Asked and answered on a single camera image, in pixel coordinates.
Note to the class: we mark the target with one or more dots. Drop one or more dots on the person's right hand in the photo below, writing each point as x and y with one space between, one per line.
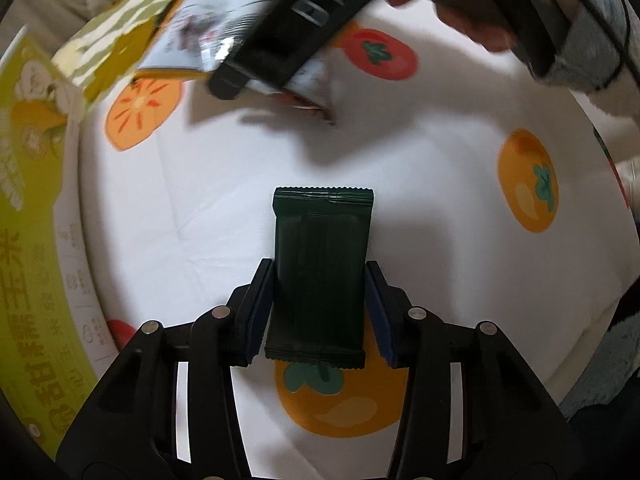
465 10

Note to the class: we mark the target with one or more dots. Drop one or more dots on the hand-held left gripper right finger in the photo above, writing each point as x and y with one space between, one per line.
381 310

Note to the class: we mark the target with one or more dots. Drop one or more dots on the white fruit-print blanket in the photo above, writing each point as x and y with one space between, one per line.
450 185

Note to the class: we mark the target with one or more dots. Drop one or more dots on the dark green snack packet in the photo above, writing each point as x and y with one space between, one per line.
320 285

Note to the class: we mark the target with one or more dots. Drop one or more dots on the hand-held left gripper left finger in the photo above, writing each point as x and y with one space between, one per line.
255 310

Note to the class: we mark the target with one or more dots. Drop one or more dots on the white grey snack packet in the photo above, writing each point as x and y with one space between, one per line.
200 35

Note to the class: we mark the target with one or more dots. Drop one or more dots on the green cardboard box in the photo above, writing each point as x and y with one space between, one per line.
30 210

